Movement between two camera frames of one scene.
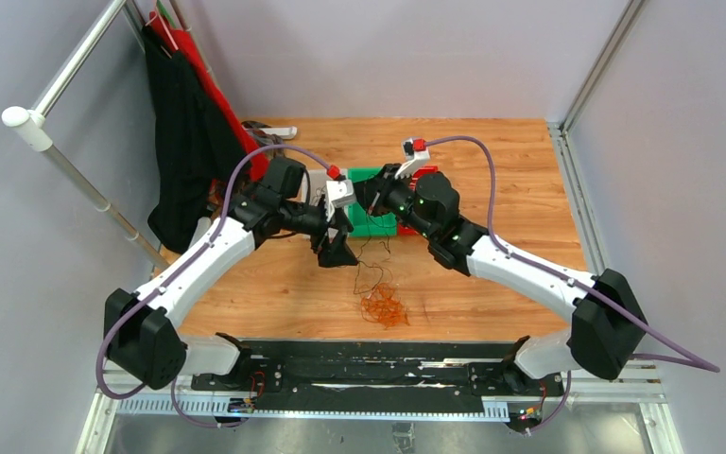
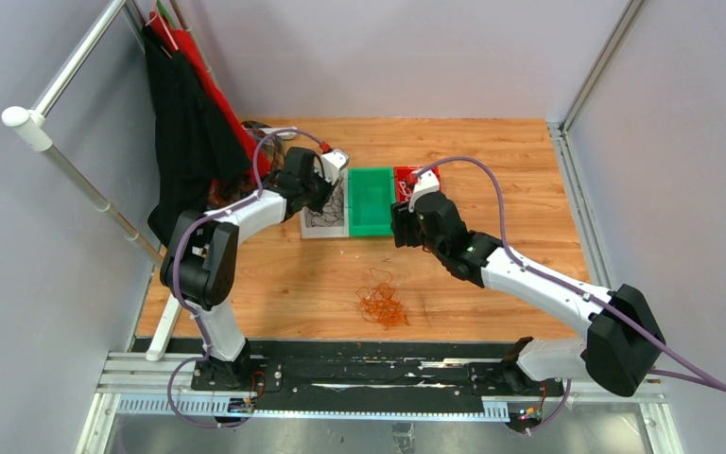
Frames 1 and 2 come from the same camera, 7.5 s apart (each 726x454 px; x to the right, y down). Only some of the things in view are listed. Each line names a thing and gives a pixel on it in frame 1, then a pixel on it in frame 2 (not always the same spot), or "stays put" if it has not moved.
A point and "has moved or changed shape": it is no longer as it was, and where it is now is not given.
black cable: (368, 276) has moved or changed shape
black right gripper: (371, 194) → (402, 225)
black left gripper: (338, 252) → (319, 175)
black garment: (196, 156) stays put
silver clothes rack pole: (34, 124) stays put
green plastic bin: (365, 225) stays put
